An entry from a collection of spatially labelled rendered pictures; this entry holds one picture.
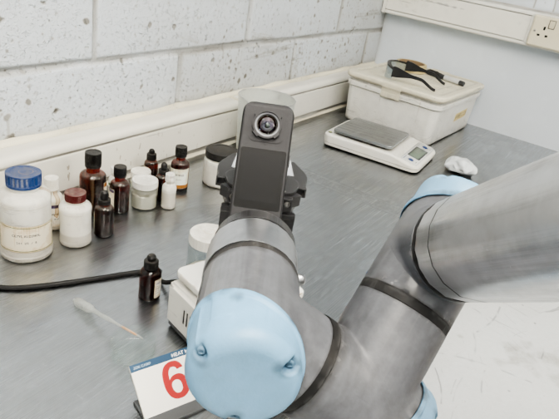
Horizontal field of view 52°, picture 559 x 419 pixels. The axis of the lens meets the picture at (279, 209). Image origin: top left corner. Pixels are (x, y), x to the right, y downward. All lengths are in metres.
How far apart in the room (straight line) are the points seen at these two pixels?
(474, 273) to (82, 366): 0.50
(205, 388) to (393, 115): 1.38
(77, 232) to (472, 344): 0.60
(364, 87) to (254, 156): 1.22
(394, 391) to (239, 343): 0.13
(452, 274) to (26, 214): 0.63
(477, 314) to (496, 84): 1.15
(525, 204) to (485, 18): 1.65
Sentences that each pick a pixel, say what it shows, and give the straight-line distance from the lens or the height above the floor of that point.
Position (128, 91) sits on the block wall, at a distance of 1.16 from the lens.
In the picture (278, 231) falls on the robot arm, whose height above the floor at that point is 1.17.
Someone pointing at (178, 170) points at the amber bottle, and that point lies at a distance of 1.10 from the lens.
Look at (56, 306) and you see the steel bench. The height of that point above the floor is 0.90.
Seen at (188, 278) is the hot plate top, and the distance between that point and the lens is 0.71.
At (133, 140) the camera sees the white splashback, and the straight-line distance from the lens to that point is 1.14.
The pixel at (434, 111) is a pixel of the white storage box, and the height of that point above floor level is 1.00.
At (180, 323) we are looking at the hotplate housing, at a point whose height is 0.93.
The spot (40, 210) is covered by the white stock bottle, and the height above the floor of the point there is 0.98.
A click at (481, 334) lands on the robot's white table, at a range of 0.91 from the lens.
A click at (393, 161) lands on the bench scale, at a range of 1.43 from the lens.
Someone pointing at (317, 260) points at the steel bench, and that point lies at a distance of 0.96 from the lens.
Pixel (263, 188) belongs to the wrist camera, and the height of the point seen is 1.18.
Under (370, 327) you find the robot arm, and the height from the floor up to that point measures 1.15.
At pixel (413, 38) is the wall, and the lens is 2.05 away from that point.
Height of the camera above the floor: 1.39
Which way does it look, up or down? 26 degrees down
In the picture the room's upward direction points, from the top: 10 degrees clockwise
